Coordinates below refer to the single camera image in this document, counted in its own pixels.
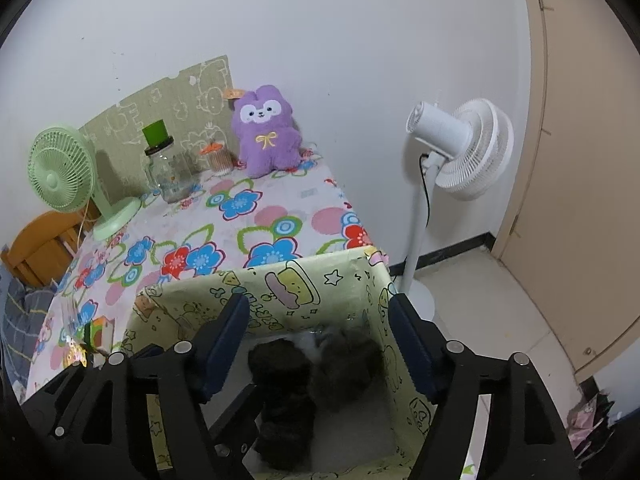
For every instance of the yellow-green printed fabric storage box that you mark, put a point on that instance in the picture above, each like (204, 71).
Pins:
(300, 280)

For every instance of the grey plaid bedding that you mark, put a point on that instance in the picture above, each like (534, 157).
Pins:
(20, 320)

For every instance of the white standing fan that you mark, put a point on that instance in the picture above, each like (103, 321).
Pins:
(440, 130)

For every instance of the grey fuzzy sock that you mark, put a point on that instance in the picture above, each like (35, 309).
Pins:
(345, 365)

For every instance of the beige door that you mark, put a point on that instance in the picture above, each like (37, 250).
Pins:
(590, 185)

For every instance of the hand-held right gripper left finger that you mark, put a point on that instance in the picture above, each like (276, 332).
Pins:
(222, 350)

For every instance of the clear plastic wrapper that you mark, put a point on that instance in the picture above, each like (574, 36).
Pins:
(70, 330)

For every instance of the black fuzzy sock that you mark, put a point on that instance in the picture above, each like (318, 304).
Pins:
(280, 395)

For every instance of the green printed foam mat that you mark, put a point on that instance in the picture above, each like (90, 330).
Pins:
(175, 95)

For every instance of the small swab jar orange lid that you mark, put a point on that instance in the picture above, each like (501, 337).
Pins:
(218, 160)

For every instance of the purple plush bunny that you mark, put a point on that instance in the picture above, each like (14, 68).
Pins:
(265, 135)

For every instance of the pink plastic bag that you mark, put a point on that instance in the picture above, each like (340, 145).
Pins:
(587, 425)

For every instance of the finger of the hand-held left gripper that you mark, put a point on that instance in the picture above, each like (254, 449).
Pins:
(62, 425)
(235, 420)

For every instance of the glass jar with green lid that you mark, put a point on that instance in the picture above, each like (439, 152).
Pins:
(165, 175)

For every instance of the small green orange box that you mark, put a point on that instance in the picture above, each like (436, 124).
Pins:
(100, 332)

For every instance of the clear glass mug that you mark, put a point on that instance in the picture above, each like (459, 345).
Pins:
(186, 167)

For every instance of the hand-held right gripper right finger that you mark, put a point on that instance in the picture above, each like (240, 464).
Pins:
(412, 355)

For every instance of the green desk fan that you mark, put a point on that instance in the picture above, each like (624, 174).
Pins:
(52, 175)

